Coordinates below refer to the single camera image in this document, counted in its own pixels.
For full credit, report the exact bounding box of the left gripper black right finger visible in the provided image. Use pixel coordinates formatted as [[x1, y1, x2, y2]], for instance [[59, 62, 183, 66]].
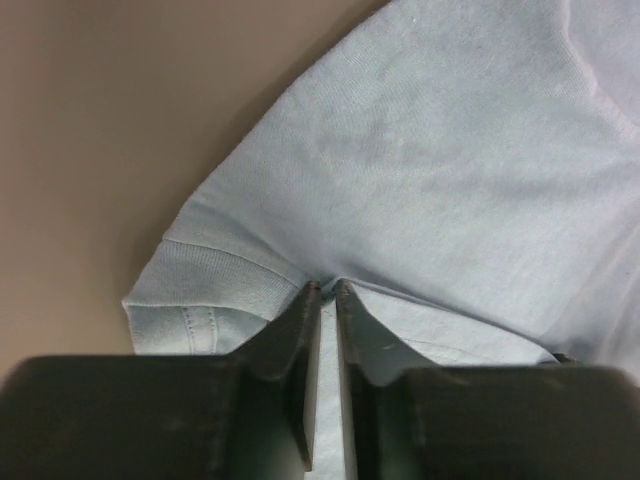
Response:
[[334, 280, 436, 479]]

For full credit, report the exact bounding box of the grey-blue t-shirt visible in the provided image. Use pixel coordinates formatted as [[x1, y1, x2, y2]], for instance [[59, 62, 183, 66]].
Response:
[[123, 1, 639, 479]]

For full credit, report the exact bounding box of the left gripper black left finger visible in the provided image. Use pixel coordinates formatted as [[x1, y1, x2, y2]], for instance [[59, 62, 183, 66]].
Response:
[[225, 282, 322, 471]]

